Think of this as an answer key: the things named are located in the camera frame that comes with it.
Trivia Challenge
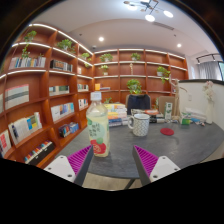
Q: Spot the stack of colourful books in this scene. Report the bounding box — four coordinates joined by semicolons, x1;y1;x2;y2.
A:
103;103;129;128

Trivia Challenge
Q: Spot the white patterned mug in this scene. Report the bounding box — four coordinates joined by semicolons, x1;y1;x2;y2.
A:
127;113;151;137

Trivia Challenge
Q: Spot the dark blue chair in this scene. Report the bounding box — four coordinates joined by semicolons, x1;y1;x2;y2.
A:
125;93;152;116

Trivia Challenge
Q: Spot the wooden shelf unit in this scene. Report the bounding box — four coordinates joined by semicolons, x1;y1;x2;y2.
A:
0;23;190;169

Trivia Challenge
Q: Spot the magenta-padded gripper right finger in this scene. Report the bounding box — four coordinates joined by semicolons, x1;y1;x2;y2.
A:
131;144;182;187

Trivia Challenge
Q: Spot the clear yellow drink bottle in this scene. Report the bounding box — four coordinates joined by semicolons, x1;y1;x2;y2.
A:
85;91;111;158

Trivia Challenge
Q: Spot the stack of dark books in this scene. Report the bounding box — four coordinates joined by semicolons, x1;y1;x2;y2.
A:
130;108;166;124

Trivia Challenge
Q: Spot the stack of white packs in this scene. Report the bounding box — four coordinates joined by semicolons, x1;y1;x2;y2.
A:
184;107;208;123

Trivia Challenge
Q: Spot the tall green white carton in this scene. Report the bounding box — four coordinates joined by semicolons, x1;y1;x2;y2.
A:
164;102;174;122

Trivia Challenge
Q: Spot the black track light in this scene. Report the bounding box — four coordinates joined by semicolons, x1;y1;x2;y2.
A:
195;53;222;65

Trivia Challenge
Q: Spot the grey curtain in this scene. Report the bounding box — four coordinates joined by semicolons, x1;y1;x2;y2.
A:
197;60;219;81

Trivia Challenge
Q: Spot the white vase with flowers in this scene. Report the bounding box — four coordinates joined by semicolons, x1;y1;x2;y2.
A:
203;80;216;125

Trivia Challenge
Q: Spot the green and white box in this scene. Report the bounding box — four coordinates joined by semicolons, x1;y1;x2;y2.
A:
180;114;193;126

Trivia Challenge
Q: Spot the wooden artist mannequin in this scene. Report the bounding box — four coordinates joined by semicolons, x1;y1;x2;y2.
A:
169;74;188;118

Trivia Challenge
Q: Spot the window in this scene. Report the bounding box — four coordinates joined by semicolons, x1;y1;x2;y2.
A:
218;61;224;82

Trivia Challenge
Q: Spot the branched ceiling lamp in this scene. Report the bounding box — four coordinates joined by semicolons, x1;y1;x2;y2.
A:
123;0;175;23

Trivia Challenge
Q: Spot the flat round red coaster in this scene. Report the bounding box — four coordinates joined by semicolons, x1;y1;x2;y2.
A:
160;127;175;137

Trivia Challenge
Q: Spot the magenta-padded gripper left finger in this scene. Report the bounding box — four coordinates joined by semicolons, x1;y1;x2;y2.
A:
43;144;95;187

